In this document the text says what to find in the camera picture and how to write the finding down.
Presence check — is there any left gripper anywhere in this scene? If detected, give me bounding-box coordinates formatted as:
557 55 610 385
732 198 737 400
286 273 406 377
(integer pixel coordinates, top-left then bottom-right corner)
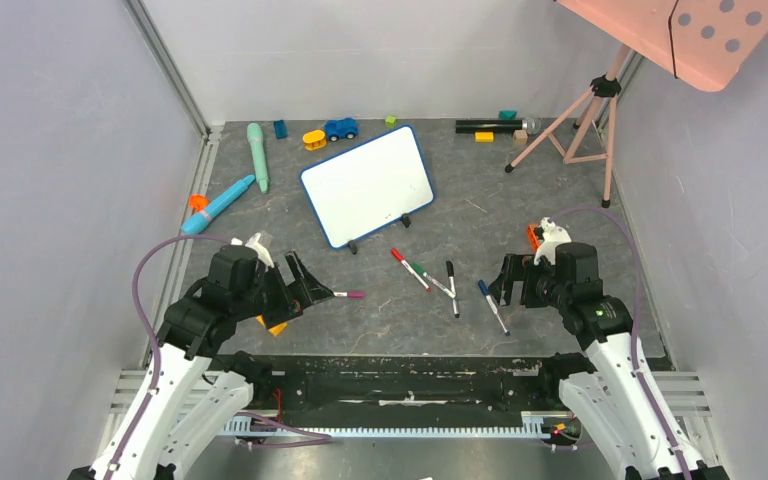
233 249 334 328

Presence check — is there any black whiteboard marker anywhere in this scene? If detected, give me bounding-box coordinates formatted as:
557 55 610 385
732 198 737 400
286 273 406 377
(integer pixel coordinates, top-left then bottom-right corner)
445 260 460 318

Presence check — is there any blue framed whiteboard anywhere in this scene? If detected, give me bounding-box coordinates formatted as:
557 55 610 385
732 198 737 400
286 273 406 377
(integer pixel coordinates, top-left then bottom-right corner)
299 125 435 249

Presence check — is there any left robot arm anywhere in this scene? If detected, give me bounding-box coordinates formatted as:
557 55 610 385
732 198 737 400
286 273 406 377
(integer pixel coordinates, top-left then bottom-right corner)
69 235 335 479

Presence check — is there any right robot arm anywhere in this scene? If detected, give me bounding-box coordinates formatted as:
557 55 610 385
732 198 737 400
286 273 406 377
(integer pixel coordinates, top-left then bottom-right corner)
488 242 728 479

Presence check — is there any blue whiteboard marker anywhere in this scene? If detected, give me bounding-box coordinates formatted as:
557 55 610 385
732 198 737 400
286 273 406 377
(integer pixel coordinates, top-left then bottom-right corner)
477 279 511 336

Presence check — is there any pink whiteboard marker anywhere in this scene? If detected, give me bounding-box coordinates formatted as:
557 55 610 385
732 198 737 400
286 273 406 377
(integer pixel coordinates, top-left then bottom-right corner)
333 291 366 299

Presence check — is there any red whiteboard marker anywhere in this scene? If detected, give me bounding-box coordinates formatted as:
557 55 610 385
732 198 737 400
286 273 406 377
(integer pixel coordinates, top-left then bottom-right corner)
390 248 431 292

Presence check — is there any green whiteboard marker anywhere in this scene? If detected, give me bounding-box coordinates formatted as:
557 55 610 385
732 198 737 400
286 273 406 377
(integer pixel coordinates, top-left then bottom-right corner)
411 263 456 299

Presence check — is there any orange lego brick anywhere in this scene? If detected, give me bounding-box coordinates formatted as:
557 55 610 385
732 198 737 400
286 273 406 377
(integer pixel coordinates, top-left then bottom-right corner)
526 224 543 252

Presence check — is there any yellow wedge block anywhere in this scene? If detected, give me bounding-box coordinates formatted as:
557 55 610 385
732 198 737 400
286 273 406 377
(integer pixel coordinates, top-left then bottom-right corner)
256 316 288 337

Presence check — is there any light blue toy tube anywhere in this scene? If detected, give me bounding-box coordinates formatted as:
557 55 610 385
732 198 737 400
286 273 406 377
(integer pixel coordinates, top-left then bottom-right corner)
180 175 255 235

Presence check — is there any tan wooden cube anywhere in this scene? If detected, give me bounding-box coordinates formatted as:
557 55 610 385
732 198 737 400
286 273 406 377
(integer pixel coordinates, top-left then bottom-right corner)
512 130 529 146

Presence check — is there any orange toy piece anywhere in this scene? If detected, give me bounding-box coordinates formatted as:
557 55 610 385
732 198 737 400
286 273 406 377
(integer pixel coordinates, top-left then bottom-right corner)
188 194 209 212

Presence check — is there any yellow oval toy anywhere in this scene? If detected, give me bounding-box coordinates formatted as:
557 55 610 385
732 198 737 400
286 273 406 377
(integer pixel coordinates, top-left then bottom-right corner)
302 129 328 151

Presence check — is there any black cylinder flashlight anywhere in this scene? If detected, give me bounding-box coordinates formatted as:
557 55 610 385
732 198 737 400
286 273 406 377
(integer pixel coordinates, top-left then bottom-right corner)
455 117 542 134

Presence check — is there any dark blue block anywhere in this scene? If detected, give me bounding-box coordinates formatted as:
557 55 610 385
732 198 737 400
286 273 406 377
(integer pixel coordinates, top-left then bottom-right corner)
273 120 288 140

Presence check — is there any blue toy car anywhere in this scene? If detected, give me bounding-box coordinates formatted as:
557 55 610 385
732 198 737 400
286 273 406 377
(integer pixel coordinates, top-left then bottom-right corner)
324 117 359 142

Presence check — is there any mint green toy tube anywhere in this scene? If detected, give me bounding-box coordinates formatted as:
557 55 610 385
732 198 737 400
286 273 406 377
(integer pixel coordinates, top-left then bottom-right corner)
246 123 269 193

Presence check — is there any pink tripod stand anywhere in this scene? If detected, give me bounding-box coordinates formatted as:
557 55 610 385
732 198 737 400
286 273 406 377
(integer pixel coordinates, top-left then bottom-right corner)
504 44 631 208

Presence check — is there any pink perforated panel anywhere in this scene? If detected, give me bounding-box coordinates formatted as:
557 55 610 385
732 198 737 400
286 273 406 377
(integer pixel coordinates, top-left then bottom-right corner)
559 0 768 92

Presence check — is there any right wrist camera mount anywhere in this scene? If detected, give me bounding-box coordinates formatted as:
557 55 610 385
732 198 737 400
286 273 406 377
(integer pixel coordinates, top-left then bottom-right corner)
533 217 571 266

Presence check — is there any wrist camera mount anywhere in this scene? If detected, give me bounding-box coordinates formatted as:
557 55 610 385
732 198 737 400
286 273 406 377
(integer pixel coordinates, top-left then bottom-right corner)
533 217 571 266
230 231 275 268

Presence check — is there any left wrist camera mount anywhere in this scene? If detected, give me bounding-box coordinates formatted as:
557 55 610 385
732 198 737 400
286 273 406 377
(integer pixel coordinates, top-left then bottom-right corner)
230 231 275 268

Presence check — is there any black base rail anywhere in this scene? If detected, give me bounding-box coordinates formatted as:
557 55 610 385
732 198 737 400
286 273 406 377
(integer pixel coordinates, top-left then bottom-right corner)
209 353 595 429

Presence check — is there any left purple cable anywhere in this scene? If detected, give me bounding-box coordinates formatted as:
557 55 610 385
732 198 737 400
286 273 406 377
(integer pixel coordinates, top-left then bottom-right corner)
102 234 334 480

